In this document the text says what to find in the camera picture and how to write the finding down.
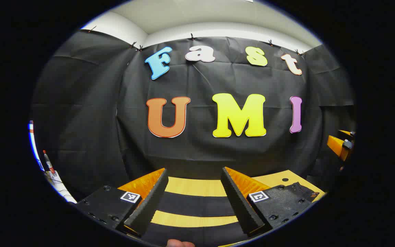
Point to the black backdrop cloth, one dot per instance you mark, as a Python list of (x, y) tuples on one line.
[(201, 151)]

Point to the dark grey jeans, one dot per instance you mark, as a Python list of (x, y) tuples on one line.
[(194, 206)]

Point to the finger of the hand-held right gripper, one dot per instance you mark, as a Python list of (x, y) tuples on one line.
[(336, 144)]

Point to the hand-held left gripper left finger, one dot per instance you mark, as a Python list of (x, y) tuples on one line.
[(149, 206)]

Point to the white panel with blue edge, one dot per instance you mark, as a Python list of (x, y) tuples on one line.
[(60, 187)]

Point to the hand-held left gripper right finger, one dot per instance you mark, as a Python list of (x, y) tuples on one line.
[(238, 202)]

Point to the red capped pen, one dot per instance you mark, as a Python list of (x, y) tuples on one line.
[(48, 163)]

